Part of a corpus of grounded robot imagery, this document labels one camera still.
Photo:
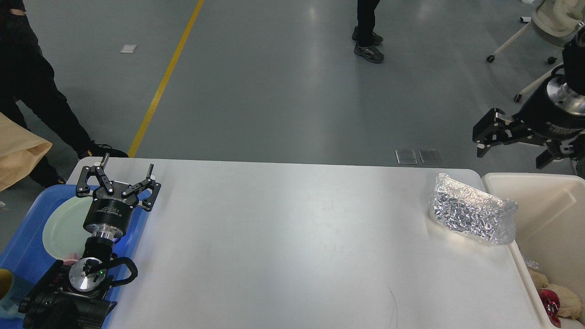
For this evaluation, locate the dark teal mug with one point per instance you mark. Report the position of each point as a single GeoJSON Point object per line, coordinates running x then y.
{"type": "Point", "coordinates": [13, 289]}

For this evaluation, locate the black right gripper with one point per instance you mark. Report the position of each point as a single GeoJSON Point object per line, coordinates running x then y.
{"type": "Point", "coordinates": [555, 112]}

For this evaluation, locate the foil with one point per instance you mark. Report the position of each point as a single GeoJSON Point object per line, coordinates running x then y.
{"type": "Point", "coordinates": [531, 264]}
{"type": "Point", "coordinates": [473, 213]}

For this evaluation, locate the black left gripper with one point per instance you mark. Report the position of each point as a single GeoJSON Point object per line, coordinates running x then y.
{"type": "Point", "coordinates": [109, 212]}

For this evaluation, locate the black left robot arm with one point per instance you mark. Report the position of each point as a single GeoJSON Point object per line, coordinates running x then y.
{"type": "Point", "coordinates": [77, 293]}

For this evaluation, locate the pink ribbed mug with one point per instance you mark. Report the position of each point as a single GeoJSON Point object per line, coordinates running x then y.
{"type": "Point", "coordinates": [71, 259]}

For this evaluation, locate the person in black left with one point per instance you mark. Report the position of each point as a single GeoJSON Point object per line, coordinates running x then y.
{"type": "Point", "coordinates": [28, 77]}

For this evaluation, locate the light green plate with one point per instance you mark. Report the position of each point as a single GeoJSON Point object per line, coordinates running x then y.
{"type": "Point", "coordinates": [64, 232]}

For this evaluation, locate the floor plate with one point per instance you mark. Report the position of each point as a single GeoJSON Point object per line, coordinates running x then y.
{"type": "Point", "coordinates": [406, 157]}
{"type": "Point", "coordinates": [430, 156]}

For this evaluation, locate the crushed red can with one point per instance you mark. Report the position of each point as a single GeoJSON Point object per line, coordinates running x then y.
{"type": "Point", "coordinates": [551, 304]}

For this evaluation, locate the floor plate right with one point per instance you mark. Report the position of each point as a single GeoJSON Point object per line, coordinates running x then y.
{"type": "Point", "coordinates": [430, 156]}

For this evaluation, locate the floor plate left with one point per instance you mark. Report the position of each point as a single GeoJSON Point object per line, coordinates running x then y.
{"type": "Point", "coordinates": [406, 157]}

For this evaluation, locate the brown paper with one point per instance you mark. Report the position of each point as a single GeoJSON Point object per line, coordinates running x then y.
{"type": "Point", "coordinates": [570, 304]}

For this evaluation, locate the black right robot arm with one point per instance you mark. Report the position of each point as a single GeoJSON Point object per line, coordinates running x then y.
{"type": "Point", "coordinates": [573, 70]}

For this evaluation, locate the beige plastic bin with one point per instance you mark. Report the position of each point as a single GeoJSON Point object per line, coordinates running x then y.
{"type": "Point", "coordinates": [550, 229]}

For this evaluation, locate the paper bag held by person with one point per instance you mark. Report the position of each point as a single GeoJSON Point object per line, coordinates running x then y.
{"type": "Point", "coordinates": [20, 152]}

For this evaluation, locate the person leg far right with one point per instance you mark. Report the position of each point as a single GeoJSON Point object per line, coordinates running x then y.
{"type": "Point", "coordinates": [366, 40]}

